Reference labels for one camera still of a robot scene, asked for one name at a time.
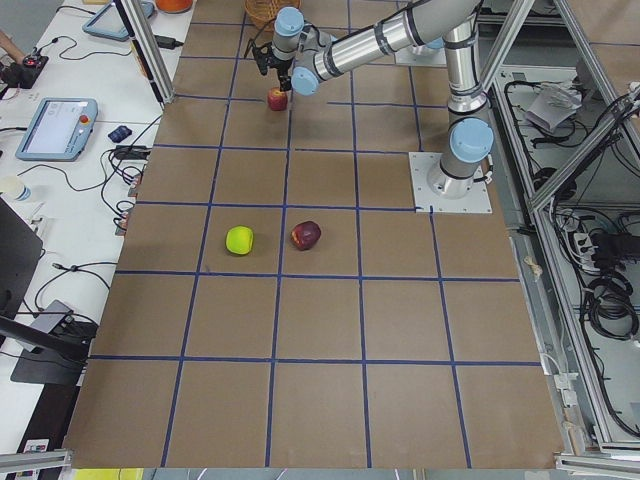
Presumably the aluminium frame post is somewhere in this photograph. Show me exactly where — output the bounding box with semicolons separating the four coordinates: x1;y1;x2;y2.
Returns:
114;0;175;105

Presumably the red yellow apple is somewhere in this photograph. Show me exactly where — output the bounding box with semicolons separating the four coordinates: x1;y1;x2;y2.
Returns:
267;87;288;111

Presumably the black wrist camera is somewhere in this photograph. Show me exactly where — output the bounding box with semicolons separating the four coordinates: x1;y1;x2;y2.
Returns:
250;43;272;76

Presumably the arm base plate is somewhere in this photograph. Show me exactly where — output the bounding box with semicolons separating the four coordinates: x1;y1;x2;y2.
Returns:
395;39;446;68
408;152;493;215

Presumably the dark red apple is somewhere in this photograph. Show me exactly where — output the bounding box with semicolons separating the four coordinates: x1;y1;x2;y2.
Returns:
290;220;322;251

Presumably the black joystick controller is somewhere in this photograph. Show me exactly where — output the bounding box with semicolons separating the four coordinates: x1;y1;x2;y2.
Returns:
1;50;49;89

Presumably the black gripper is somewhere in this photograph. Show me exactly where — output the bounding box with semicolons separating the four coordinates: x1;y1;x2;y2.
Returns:
271;47;295;92

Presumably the blue teach pendant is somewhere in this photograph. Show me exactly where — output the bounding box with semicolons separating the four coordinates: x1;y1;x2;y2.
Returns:
82;1;156;42
15;98;98;162

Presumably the black power adapter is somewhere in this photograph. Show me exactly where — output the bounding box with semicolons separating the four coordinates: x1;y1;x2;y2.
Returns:
154;35;184;50

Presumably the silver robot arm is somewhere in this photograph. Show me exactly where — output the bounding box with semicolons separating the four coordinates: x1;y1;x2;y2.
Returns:
251;0;494;200

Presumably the woven wicker basket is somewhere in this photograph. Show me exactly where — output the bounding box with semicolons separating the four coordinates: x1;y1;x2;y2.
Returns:
244;0;301;32

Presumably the black monitor stand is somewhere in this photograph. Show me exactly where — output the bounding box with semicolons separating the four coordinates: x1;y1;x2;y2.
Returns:
1;202;97;386

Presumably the green apple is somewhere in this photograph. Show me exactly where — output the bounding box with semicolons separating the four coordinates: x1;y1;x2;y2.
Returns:
225;225;254;256

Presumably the white paper cup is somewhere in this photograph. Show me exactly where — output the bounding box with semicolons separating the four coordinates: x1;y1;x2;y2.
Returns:
0;176;31;201

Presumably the small blue object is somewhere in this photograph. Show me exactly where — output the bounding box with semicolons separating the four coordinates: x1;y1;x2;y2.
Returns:
108;125;132;144

